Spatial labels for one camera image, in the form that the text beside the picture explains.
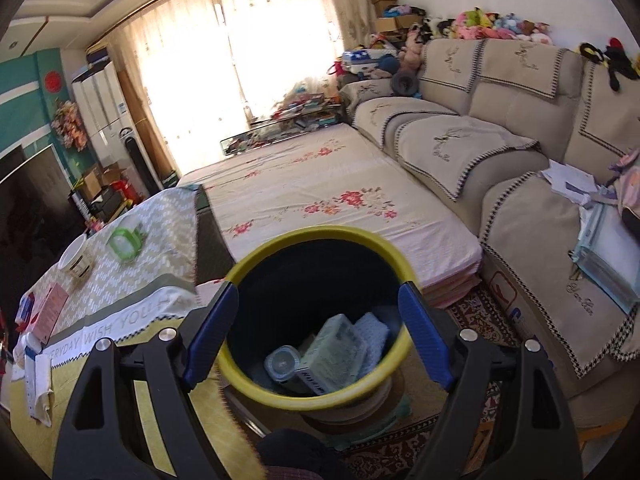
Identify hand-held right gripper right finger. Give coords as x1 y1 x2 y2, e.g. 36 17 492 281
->
397 282 583 480

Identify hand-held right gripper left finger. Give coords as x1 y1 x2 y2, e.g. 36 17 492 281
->
52 282 240 480

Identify white foam net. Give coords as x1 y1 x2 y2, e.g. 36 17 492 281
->
355 311 392 371

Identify black bin with yellow rim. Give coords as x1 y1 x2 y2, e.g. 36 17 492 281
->
216 226 423 411

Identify white bottle with green label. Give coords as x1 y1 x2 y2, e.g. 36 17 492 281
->
263 345 303 386

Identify green and white carton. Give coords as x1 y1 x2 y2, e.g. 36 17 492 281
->
295 314 371 395

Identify clear jar with green lid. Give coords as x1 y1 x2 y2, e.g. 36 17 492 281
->
107 221 146 263

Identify white paper bowl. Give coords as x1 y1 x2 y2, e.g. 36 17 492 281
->
56 234 95 278

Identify pink milk carton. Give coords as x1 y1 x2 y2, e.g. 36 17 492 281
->
31 282 70 343

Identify paper cup with pink heart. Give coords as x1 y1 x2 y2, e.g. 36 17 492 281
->
15 332 46 361

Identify patterned red rug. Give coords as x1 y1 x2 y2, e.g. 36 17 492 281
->
345 285 601 480

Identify small round stool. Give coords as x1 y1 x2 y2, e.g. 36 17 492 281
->
300 380 416 453

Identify mattress with floral sheet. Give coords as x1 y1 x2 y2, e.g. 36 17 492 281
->
177 122 483 308

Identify beige sofa with embroidered covers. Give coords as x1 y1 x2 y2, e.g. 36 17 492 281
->
340 37 640 441

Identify blue and red tissue pack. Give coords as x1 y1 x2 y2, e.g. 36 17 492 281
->
14 292 38 323

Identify white tower fan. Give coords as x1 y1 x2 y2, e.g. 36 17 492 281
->
119 127 151 196

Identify open cardboard boxes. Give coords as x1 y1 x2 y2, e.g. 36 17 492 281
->
75 162 123 201

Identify stack of blue plastic folders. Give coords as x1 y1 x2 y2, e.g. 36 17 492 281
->
570 205 640 313

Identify large curved television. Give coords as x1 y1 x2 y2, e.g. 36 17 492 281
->
0 144 86 311

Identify loose white papers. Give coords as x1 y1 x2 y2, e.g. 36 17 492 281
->
540 160 613 206

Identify glass coffee table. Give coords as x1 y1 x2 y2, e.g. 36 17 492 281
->
220 95 348 158

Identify white standing air conditioner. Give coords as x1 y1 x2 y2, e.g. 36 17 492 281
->
71 60 136 171

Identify grey neck pillow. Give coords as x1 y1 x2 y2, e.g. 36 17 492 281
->
391 69 422 97

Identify pink artificial flower bunch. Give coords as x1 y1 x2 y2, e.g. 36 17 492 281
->
50 100 90 153

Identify cream sheer curtains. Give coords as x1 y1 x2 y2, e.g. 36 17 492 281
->
107 0 373 173

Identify blue and white starred bag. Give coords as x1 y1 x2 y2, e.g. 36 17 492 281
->
342 47 401 78

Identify row of plush toys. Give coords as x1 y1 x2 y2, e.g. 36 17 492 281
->
405 7 556 46

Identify black and yellow plush toy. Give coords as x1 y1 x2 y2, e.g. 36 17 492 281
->
580 37 640 91

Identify stack of cardboard boxes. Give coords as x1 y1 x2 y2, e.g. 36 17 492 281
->
367 0 421 36

